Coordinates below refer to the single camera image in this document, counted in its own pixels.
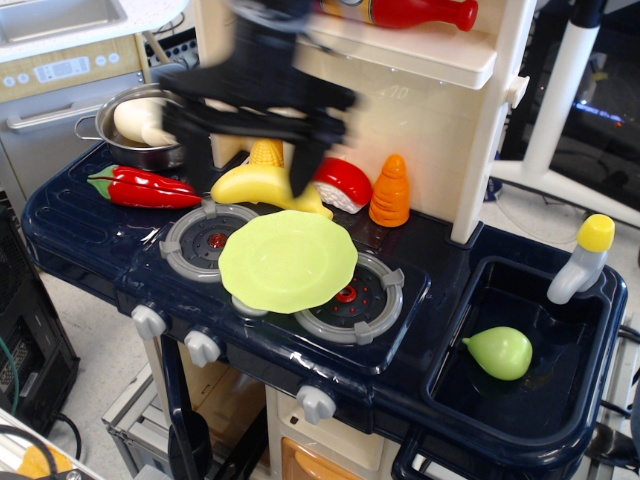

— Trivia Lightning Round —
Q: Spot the red toy ketchup bottle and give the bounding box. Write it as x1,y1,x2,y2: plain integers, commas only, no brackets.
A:
317,0,479,32

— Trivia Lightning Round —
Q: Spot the navy cream toy kitchen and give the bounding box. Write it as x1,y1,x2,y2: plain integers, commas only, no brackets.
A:
22,1,627,479

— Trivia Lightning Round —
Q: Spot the grey toy dishwasher unit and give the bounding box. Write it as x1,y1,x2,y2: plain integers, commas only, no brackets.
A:
1,34,148,204

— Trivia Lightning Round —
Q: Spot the yellow toy banana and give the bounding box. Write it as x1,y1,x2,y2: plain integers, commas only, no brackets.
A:
210,164,333,220

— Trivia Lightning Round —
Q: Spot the red white toy sushi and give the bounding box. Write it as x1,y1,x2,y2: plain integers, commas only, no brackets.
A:
312,157,373,214

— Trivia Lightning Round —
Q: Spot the red toy chili pepper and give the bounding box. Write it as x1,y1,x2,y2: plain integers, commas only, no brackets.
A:
87,165,202,209

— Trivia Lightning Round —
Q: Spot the green toy pear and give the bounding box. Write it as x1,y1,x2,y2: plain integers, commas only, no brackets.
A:
462,326,533,381

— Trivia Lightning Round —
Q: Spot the black computer tower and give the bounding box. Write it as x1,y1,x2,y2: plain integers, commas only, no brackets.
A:
1,206,79,436

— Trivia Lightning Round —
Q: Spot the grey yellow toy faucet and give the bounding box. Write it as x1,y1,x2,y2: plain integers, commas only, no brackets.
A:
547,214,616,305

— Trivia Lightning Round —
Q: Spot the white pipe stand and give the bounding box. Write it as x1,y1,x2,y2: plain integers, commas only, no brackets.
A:
491,1,639,228

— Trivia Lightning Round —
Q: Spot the cream toy bottle in pot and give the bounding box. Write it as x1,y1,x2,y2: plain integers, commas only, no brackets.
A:
113,97,177,147

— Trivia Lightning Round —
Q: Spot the light green toy plate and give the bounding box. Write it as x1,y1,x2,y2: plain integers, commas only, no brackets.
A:
218,210,358,314

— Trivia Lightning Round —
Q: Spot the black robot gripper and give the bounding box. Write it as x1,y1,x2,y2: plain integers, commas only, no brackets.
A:
160,1,356,198

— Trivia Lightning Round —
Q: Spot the small steel pot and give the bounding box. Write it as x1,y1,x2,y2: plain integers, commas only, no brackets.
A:
74,84,186,171

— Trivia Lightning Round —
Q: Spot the yellow toy corn cob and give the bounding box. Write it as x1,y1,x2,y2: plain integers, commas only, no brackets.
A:
248,139,284,167

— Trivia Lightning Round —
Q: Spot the orange toy carrot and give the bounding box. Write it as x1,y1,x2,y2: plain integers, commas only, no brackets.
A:
369,154,411,228

